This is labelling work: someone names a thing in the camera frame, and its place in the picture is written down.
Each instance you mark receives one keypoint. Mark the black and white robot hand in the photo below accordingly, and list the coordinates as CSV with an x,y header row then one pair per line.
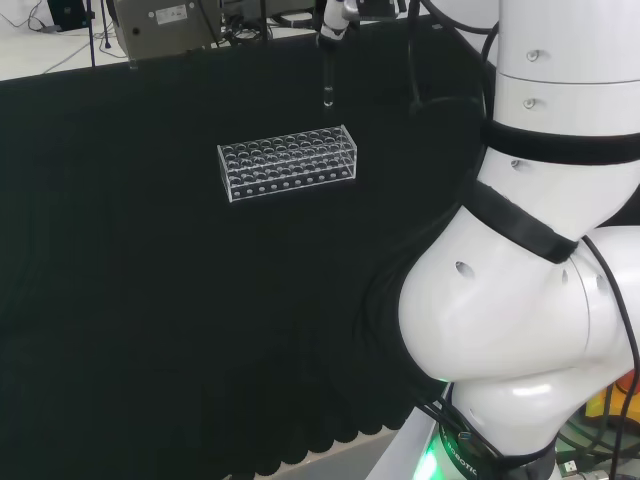
x,y
334,20

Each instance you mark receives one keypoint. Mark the clear glass test tube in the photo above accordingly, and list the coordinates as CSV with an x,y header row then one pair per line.
x,y
328,92

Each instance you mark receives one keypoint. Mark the clear plastic test tube rack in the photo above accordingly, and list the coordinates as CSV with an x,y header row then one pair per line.
x,y
285,165

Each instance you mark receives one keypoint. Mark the grey equipment box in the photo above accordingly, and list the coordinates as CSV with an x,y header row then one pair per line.
x,y
165,25

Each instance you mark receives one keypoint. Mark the black tripod leg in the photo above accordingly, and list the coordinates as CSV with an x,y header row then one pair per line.
x,y
93,35

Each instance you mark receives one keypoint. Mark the black bench cloth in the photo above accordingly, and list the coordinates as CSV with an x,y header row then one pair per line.
x,y
150,300

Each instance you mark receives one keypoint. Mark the yellow stop button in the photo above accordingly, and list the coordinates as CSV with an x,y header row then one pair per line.
x,y
607,405

